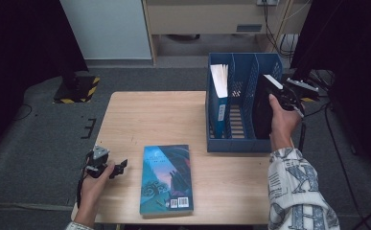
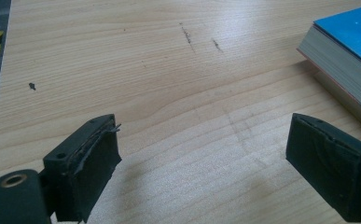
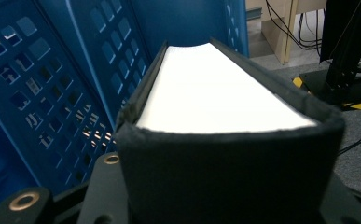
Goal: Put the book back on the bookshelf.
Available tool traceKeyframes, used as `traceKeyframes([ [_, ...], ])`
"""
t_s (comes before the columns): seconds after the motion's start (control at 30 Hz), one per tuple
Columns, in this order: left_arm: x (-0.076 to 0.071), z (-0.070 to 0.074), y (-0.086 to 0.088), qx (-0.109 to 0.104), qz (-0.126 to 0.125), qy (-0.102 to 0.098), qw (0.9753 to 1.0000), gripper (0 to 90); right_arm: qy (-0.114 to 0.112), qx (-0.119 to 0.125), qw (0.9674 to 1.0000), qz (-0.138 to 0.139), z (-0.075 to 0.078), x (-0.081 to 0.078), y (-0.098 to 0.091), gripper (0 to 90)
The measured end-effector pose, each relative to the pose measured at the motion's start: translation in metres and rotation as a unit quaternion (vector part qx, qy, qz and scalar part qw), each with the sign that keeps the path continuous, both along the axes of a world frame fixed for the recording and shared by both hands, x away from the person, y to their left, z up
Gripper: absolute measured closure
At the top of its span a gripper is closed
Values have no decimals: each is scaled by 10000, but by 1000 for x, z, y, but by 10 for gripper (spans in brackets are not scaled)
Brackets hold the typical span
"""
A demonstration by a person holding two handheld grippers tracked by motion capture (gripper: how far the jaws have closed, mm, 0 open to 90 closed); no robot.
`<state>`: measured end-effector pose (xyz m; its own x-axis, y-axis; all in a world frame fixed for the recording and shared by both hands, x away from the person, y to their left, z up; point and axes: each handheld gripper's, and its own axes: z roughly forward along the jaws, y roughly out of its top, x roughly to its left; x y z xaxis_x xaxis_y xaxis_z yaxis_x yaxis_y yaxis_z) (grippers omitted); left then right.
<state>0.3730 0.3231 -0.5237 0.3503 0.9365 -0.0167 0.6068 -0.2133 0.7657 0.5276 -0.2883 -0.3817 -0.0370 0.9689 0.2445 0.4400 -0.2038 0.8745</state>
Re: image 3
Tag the black book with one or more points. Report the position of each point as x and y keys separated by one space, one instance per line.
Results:
x=231 y=174

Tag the blue file rack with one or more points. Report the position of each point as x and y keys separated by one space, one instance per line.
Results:
x=75 y=31

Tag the beige wooden desk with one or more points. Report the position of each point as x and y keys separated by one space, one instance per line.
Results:
x=280 y=37

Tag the black stand with striped base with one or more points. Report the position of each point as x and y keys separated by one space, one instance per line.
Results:
x=340 y=87

